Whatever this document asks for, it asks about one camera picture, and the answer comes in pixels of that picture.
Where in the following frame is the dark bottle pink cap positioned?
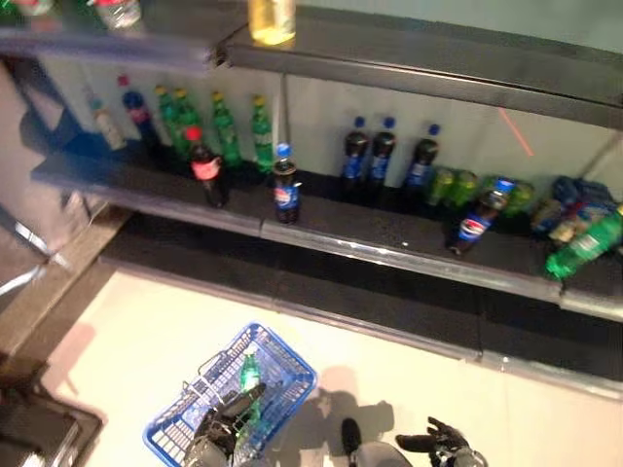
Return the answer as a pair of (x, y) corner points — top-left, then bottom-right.
(116, 74), (163, 158)

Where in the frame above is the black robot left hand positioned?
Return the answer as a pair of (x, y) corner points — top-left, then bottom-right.
(191, 381), (269, 457)

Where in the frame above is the cola bottle blue label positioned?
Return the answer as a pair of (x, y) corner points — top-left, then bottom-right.
(403, 123), (442, 201)
(446, 176), (518, 256)
(369, 116), (398, 197)
(340, 116), (370, 194)
(271, 141), (304, 227)

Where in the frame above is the clear bottle red label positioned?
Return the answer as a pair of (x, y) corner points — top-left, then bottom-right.
(93, 0), (143, 33)

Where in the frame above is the silver robot right leg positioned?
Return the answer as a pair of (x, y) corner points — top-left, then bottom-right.
(339, 416), (413, 467)

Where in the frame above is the blue plastic shopping basket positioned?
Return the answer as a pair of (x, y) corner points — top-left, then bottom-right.
(141, 320), (319, 467)

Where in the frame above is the pale bottle teal cap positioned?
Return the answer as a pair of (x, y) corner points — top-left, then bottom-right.
(89, 98), (126, 153)

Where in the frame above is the black glass-front cabinet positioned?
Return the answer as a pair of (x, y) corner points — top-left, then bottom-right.
(0, 354), (104, 467)

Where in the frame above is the blue cookie package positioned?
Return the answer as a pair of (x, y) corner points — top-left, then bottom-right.
(552, 175), (617, 230)
(530, 197), (578, 243)

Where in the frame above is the black store shelf unit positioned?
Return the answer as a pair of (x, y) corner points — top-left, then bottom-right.
(0, 7), (623, 405)

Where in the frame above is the yellow drink bottle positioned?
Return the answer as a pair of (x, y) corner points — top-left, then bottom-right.
(247, 0), (298, 47)

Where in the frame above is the green plastic soda bottle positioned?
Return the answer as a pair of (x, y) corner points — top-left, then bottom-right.
(249, 93), (276, 174)
(209, 90), (243, 169)
(154, 84), (182, 148)
(171, 88), (203, 158)
(543, 203), (623, 282)
(232, 350), (275, 437)

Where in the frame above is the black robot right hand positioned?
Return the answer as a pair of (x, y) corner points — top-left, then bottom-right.
(394, 415), (473, 467)

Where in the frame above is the cola bottle red label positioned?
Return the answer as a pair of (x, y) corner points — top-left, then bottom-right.
(184, 126), (230, 210)

